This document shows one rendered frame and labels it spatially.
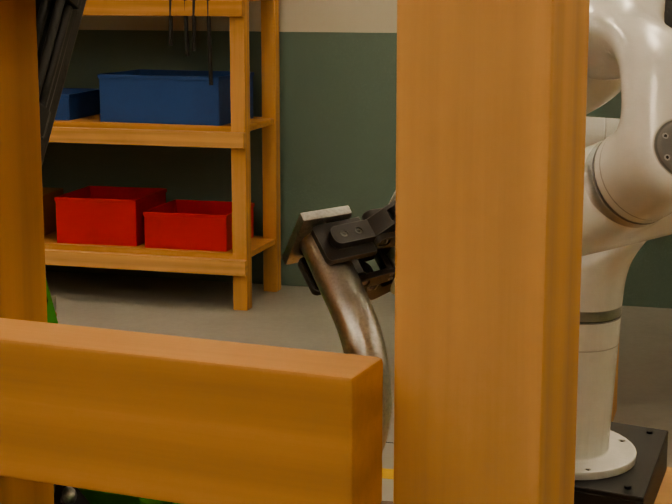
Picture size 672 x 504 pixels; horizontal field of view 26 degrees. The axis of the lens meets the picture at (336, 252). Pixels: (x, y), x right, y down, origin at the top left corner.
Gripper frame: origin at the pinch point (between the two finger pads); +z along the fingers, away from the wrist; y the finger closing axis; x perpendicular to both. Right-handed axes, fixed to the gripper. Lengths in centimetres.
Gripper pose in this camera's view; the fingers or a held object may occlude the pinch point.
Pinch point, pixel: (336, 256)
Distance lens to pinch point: 106.8
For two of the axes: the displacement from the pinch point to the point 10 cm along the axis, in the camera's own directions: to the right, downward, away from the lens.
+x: 4.1, 7.8, -4.6
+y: 2.7, -5.9, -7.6
